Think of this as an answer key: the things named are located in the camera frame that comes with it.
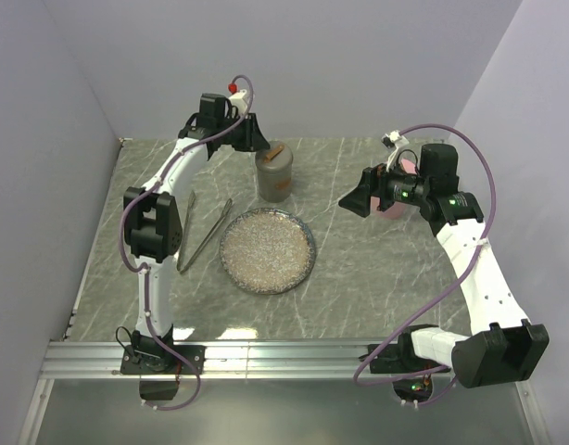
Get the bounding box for aluminium mounting rail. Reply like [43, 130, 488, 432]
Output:
[39, 338, 375, 380]

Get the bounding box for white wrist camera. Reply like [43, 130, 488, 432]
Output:
[228, 83, 250, 114]
[381, 131, 410, 172]

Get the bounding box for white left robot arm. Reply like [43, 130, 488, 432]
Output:
[119, 84, 269, 373]

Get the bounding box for purple cable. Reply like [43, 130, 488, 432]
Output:
[352, 123, 499, 408]
[120, 73, 256, 413]

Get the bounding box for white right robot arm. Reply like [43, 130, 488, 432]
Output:
[338, 144, 550, 388]

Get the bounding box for grey cup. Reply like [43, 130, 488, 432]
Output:
[257, 166, 293, 203]

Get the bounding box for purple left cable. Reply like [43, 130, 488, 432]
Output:
[120, 73, 256, 413]

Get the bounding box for grey round lid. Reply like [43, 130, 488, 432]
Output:
[255, 141, 294, 172]

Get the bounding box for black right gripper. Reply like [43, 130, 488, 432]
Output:
[338, 154, 431, 217]

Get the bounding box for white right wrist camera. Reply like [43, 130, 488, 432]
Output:
[381, 131, 410, 172]

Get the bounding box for speckled ceramic plate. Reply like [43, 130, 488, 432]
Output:
[219, 208, 317, 295]

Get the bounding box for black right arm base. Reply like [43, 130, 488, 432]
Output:
[368, 344, 439, 375]

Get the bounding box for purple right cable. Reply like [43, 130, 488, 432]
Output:
[352, 123, 499, 408]

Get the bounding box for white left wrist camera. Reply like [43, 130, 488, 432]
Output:
[228, 83, 250, 114]

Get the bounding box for metal food tongs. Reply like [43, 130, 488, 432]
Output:
[175, 189, 234, 274]

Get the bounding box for pink cup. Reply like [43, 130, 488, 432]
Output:
[371, 197, 406, 220]

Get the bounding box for pink round lid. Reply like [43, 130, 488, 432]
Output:
[399, 159, 417, 174]

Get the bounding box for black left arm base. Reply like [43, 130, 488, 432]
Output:
[120, 344, 206, 375]

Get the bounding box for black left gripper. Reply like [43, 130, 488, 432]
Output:
[218, 112, 272, 153]

